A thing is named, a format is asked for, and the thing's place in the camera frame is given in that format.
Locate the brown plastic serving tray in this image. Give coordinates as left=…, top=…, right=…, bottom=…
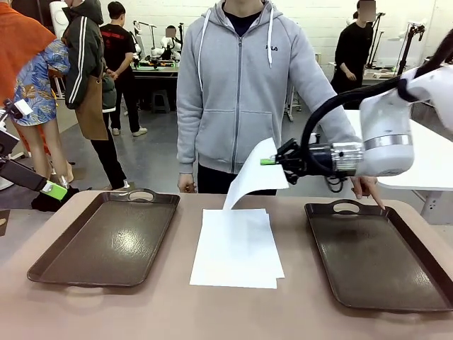
left=27, top=188, right=181, bottom=288
left=304, top=199, right=453, bottom=315

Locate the person's right hand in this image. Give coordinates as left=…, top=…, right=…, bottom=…
left=178, top=172, right=197, bottom=193

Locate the person in orange top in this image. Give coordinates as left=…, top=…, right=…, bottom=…
left=0, top=0, right=57, bottom=111

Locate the black stool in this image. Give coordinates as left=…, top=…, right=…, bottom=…
left=151, top=89, right=171, bottom=113

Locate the person's right forearm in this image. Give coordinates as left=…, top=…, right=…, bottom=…
left=176, top=116, right=199, bottom=176

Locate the person in grey hoodie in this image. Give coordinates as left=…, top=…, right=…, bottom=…
left=176, top=0, right=358, bottom=196

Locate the thick black braided cable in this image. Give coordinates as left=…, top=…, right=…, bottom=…
left=302, top=33, right=453, bottom=146

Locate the black bag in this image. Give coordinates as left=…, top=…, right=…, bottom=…
left=30, top=186, right=81, bottom=213

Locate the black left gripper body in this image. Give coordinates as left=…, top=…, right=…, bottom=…
left=0, top=127, right=21, bottom=159

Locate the person's left hand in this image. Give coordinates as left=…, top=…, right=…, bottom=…
left=350, top=175, right=386, bottom=210

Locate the small white background robot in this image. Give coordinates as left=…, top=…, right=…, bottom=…
left=150, top=26, right=183, bottom=61

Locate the black metal stand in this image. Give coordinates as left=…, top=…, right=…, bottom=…
left=366, top=12, right=386, bottom=70

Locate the person in black red-print shirt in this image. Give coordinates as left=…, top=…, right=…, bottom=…
left=100, top=1, right=149, bottom=137

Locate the person in striped dark jacket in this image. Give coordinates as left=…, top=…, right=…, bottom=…
left=62, top=0, right=128, bottom=192

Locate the thin black camera cable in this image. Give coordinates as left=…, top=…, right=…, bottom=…
left=323, top=173, right=351, bottom=193

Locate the black tripod pole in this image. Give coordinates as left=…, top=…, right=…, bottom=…
left=398, top=24, right=417, bottom=77

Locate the white cylindrical robot link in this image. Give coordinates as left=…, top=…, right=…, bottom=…
left=49, top=0, right=70, bottom=40

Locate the white camera on tripod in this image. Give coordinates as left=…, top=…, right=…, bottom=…
left=398, top=21, right=428, bottom=40

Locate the dark workbench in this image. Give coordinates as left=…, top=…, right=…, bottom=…
left=132, top=59, right=180, bottom=111

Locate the person in all black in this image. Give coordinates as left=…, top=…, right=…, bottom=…
left=331, top=0, right=376, bottom=95

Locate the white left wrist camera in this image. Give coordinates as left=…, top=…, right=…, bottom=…
left=2, top=98, right=33, bottom=120

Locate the person's left forearm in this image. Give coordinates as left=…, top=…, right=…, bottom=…
left=311, top=102, right=362, bottom=146

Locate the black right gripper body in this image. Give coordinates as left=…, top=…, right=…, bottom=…
left=295, top=143, right=333, bottom=176

